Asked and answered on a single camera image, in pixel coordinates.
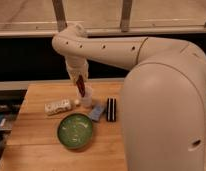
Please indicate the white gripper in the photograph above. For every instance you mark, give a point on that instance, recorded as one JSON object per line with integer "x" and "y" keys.
{"x": 76, "y": 67}

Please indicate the red chili pepper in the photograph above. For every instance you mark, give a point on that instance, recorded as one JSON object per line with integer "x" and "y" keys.
{"x": 81, "y": 86}

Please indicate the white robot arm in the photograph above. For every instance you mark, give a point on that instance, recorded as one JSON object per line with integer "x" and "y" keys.
{"x": 163, "y": 97}

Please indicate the white ceramic cup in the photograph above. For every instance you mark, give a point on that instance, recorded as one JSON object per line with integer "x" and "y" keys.
{"x": 86, "y": 101}

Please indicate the green ceramic plate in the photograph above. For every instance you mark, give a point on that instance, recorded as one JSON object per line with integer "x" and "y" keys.
{"x": 75, "y": 131}

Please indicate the small white ball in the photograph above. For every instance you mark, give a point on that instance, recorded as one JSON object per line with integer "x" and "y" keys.
{"x": 77, "y": 102}

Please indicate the white patterned box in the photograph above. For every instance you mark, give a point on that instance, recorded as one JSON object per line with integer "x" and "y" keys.
{"x": 58, "y": 106}

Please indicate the blue sponge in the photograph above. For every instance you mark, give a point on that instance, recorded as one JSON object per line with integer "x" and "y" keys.
{"x": 96, "y": 112}

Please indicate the black striped block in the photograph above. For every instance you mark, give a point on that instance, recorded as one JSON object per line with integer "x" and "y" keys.
{"x": 111, "y": 110}

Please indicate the wooden table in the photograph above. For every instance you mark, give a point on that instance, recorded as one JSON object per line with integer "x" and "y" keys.
{"x": 33, "y": 144}

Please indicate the metal window post left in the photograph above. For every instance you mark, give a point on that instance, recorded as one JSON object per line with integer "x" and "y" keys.
{"x": 59, "y": 14}

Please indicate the metal window post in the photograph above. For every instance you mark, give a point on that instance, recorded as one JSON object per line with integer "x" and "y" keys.
{"x": 125, "y": 15}
{"x": 59, "y": 14}

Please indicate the metal window post right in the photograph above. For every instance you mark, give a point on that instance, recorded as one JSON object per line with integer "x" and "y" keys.
{"x": 125, "y": 15}

